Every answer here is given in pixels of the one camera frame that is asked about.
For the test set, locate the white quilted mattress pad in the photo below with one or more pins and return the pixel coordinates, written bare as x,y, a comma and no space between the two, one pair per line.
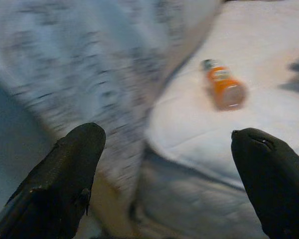
251,37

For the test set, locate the orange plastic bottle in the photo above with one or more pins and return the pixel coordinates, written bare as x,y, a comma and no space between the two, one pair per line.
224,84

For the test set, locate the white bed mattress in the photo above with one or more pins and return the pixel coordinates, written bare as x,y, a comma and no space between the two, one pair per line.
189,199

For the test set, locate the grey printed headboard cushion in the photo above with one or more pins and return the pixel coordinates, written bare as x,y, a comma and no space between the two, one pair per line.
64,62

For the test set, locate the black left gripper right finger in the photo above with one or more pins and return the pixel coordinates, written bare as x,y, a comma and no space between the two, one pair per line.
276,184

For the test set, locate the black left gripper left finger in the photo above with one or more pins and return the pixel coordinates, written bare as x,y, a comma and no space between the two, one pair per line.
54,179

